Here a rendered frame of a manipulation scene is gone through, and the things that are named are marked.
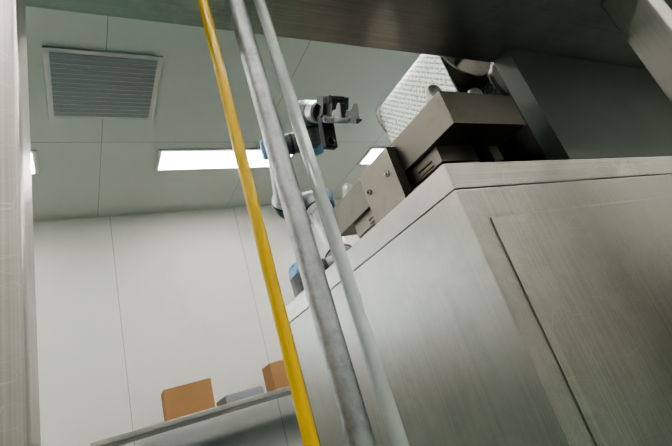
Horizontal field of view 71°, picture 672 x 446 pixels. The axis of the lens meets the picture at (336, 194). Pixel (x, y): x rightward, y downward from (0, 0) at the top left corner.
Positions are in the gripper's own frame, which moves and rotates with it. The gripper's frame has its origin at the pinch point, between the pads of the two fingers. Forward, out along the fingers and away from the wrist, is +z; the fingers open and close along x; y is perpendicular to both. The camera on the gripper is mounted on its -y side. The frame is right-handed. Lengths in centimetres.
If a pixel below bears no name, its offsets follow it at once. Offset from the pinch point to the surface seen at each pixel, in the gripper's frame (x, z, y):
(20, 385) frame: -76, 98, -6
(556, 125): -1, 67, 3
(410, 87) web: -4.8, 31.3, 9.5
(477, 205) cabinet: -28, 75, -7
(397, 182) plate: -26, 57, -7
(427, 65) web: -4.8, 36.5, 14.1
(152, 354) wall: -18, -266, -208
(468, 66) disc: 0.5, 43.3, 14.0
